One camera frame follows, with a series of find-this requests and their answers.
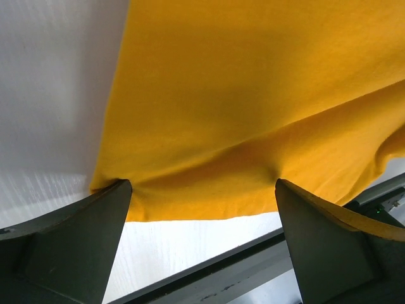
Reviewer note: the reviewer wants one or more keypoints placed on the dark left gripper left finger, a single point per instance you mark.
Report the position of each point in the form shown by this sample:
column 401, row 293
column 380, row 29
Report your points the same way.
column 65, row 256

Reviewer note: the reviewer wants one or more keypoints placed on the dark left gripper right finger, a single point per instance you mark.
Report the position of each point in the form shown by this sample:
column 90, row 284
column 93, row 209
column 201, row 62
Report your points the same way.
column 338, row 255

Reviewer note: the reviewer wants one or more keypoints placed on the orange t shirt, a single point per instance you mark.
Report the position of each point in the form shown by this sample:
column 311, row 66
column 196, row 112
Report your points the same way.
column 214, row 101

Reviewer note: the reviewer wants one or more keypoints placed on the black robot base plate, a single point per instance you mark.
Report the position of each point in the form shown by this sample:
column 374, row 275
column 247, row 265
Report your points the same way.
column 242, row 269

